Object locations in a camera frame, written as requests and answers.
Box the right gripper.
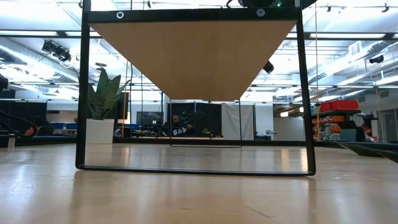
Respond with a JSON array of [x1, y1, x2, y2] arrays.
[[238, 0, 295, 75]]

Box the white hanging sheet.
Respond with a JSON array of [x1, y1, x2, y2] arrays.
[[221, 103, 256, 141]]

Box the black partition panel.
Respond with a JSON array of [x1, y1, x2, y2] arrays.
[[0, 90, 48, 136], [166, 102, 223, 138]]

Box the wooden sorting tray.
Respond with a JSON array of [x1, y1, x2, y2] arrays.
[[75, 0, 317, 177]]

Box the large red storage bin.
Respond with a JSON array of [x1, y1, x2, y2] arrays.
[[330, 99, 359, 111]]

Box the black storage rack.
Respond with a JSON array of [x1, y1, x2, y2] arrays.
[[310, 108, 374, 142]]

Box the person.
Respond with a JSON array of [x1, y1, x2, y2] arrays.
[[24, 125, 40, 138], [169, 114, 195, 138]]

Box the black teardrop plate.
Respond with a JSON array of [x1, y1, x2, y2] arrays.
[[335, 141, 398, 158], [371, 148, 398, 165]]

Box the dark monitor screen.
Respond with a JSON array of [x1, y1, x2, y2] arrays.
[[136, 111, 164, 127]]

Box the potted plant white pot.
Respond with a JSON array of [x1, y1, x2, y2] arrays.
[[85, 68, 131, 145]]

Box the blue storage bins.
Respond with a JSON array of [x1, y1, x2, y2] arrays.
[[50, 121, 78, 131]]

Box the black ceiling spotlight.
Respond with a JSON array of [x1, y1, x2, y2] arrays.
[[41, 39, 73, 63]]

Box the black ceiling camera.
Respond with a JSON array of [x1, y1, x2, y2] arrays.
[[368, 54, 385, 65]]

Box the black aluminium station frame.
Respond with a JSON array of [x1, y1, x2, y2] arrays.
[[0, 134, 343, 147]]

